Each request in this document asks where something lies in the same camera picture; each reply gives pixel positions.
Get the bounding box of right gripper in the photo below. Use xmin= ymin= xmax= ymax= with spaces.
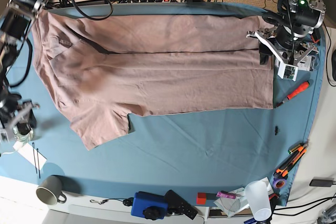
xmin=1 ymin=100 xmax=40 ymax=135

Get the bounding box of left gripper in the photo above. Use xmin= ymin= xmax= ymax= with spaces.
xmin=246 ymin=26 xmax=318 ymax=66

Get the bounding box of pink T-shirt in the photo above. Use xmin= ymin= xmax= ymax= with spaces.
xmin=31 ymin=11 xmax=274 ymax=150

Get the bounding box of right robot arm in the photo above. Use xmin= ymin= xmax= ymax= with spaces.
xmin=1 ymin=0 xmax=49 ymax=141

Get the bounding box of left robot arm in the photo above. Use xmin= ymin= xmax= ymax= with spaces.
xmin=257 ymin=0 xmax=326 ymax=65

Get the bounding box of clear tape roll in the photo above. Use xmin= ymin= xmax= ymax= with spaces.
xmin=13 ymin=124 xmax=34 ymax=143

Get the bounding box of black zip tie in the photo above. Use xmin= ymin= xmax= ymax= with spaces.
xmin=36 ymin=148 xmax=41 ymax=179
xmin=32 ymin=142 xmax=38 ymax=174

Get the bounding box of white paper card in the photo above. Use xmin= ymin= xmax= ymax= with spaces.
xmin=17 ymin=144 xmax=47 ymax=170

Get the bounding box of orange black tool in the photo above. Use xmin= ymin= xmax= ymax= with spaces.
xmin=310 ymin=28 xmax=321 ymax=46

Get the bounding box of grey ceramic mug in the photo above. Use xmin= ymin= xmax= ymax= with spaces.
xmin=36 ymin=175 xmax=67 ymax=206

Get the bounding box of blue table cloth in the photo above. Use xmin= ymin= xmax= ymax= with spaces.
xmin=0 ymin=1 xmax=327 ymax=207

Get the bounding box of orange black utility knife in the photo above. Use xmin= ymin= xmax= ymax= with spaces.
xmin=274 ymin=146 xmax=307 ymax=179

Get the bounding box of purple tape roll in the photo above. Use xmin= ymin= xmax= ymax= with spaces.
xmin=272 ymin=178 xmax=286 ymax=189

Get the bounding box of black phone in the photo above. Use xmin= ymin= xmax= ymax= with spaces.
xmin=309 ymin=179 xmax=335 ymax=187

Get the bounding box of frosted plastic cup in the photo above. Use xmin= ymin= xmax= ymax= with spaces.
xmin=245 ymin=180 xmax=271 ymax=222

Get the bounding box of purple small flashlight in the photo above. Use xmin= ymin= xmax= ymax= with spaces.
xmin=216 ymin=191 xmax=236 ymax=199

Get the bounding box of blue box device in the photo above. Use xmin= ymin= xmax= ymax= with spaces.
xmin=131 ymin=191 xmax=168 ymax=220

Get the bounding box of red black block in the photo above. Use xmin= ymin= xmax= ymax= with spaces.
xmin=196 ymin=193 xmax=218 ymax=205

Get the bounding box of black remote control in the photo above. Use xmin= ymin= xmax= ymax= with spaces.
xmin=164 ymin=190 xmax=198 ymax=220

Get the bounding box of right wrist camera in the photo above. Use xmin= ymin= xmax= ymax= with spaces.
xmin=0 ymin=129 xmax=11 ymax=143

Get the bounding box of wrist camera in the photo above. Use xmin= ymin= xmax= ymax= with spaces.
xmin=277 ymin=62 xmax=299 ymax=81
xmin=0 ymin=129 xmax=11 ymax=143

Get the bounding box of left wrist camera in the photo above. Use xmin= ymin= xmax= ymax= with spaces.
xmin=277 ymin=62 xmax=299 ymax=81

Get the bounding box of orange handle screwdriver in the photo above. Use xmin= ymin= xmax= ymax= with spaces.
xmin=273 ymin=80 xmax=310 ymax=109

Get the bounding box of black lanyard clip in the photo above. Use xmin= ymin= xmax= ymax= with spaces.
xmin=89 ymin=197 xmax=134 ymax=207

